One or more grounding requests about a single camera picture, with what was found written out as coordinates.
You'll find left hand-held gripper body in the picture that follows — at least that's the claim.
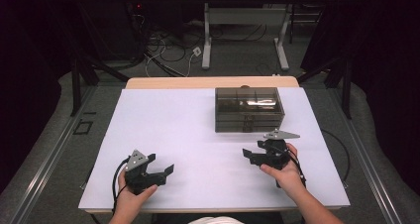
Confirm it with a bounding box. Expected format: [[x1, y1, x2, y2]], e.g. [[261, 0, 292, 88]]
[[124, 149, 166, 196]]

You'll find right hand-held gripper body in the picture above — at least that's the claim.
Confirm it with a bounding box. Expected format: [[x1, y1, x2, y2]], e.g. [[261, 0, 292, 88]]
[[262, 128, 301, 171]]

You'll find smoked acrylic drawer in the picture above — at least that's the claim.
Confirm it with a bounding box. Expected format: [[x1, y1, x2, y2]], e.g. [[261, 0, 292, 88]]
[[215, 124, 285, 134]]

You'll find smoked acrylic drawer organizer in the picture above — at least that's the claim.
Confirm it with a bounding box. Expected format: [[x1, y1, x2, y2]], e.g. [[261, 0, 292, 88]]
[[214, 86, 286, 134]]

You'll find person's left hand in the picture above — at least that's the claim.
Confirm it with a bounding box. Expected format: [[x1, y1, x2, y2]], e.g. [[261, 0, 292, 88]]
[[115, 168, 158, 218]]

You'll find person's right hand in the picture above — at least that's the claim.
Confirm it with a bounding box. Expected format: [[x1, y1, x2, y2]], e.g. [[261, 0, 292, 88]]
[[260, 143, 306, 202]]

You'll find white table sheet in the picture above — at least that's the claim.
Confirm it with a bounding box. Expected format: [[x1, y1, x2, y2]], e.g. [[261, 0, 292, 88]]
[[78, 87, 351, 211]]

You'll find person's white shirt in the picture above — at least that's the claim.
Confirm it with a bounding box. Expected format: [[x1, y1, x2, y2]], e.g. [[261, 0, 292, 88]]
[[187, 216, 246, 224]]

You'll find black metal stand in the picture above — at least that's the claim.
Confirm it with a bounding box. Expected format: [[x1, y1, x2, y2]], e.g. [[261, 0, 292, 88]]
[[296, 56, 353, 119], [70, 56, 130, 118]]

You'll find white-framed desk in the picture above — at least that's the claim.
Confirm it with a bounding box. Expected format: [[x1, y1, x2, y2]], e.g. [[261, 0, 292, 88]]
[[182, 0, 334, 71]]

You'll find dark curtain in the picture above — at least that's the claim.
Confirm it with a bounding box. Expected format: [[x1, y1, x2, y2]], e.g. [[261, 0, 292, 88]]
[[0, 0, 133, 192], [301, 0, 420, 198]]

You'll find black device with red light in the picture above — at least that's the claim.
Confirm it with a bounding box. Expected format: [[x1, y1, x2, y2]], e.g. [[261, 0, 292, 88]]
[[127, 0, 147, 17]]

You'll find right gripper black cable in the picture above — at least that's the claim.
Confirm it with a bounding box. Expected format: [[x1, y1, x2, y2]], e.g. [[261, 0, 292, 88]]
[[270, 144, 307, 189]]

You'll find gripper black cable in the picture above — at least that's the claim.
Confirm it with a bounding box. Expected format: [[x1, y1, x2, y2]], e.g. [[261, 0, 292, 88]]
[[270, 144, 307, 189], [112, 157, 132, 215]]

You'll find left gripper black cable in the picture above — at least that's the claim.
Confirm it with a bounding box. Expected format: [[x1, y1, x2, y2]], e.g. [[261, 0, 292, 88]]
[[112, 157, 132, 215]]

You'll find black floor cable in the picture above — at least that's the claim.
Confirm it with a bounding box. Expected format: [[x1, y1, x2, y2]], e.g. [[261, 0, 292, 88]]
[[321, 128, 351, 185]]

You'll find aluminium floor rail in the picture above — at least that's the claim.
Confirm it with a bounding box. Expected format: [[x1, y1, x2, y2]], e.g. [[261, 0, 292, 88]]
[[330, 88, 402, 224], [6, 84, 97, 224]]

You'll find tangle of floor cables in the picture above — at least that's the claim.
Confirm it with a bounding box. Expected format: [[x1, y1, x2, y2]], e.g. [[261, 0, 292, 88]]
[[132, 12, 206, 78]]

